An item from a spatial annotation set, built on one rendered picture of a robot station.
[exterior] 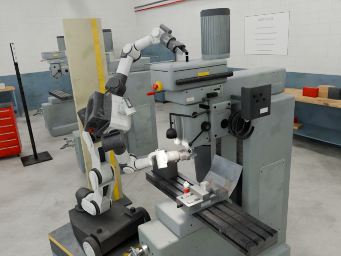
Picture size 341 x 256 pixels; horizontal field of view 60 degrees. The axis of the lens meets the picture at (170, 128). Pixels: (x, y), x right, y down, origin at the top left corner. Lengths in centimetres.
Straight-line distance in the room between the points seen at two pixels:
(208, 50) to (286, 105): 78
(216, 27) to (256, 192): 127
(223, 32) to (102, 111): 96
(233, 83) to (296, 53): 447
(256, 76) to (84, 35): 199
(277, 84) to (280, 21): 433
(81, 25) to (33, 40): 731
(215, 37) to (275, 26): 484
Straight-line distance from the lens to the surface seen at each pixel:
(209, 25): 206
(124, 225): 260
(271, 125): 234
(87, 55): 350
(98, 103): 201
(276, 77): 248
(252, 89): 190
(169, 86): 180
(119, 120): 203
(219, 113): 208
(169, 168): 247
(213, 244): 245
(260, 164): 236
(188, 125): 196
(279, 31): 678
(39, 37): 1078
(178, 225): 212
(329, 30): 619
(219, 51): 206
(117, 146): 197
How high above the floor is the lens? 206
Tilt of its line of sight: 17 degrees down
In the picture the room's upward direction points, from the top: 4 degrees counter-clockwise
